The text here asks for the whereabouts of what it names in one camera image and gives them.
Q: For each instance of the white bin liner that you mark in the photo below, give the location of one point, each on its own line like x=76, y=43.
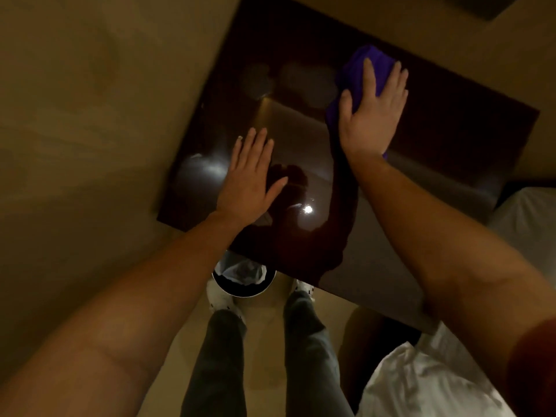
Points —
x=243, y=271

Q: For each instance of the person's left thumb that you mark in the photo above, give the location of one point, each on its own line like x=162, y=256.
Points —
x=277, y=188

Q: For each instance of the person's left forearm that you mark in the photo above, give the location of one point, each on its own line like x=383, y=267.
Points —
x=130, y=317

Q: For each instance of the round black waste bin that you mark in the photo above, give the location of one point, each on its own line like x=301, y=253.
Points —
x=243, y=290

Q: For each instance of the person's left hand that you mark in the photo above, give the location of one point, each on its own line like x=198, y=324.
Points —
x=245, y=186

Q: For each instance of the white bed linen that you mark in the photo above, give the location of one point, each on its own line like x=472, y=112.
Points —
x=417, y=386

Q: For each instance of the person's right thumb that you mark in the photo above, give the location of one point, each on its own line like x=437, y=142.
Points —
x=345, y=110

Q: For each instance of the person's left white shoe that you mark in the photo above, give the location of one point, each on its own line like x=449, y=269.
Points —
x=219, y=297

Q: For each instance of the person's right middle finger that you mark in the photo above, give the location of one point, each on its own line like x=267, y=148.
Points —
x=390, y=80

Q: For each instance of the purple cleaning cloth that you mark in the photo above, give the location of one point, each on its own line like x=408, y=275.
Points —
x=352, y=75

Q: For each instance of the person's left little finger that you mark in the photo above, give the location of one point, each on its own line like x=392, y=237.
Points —
x=236, y=151

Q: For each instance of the person's left middle finger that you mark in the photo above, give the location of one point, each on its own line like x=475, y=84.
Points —
x=259, y=145

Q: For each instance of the person's trouser leg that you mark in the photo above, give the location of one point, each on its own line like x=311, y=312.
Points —
x=310, y=360
x=217, y=364

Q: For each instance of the person's right little finger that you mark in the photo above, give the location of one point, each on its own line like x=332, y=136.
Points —
x=402, y=102

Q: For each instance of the person's left trouser leg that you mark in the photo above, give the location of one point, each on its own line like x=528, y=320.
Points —
x=217, y=364

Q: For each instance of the person's right trouser leg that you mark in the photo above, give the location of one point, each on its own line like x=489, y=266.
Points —
x=310, y=360

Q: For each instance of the person's right hand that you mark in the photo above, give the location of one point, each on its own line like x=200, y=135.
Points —
x=369, y=121

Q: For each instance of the person's right forearm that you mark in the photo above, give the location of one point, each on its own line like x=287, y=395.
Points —
x=443, y=247

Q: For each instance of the dark glossy wooden table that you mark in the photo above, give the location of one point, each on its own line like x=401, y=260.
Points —
x=456, y=134

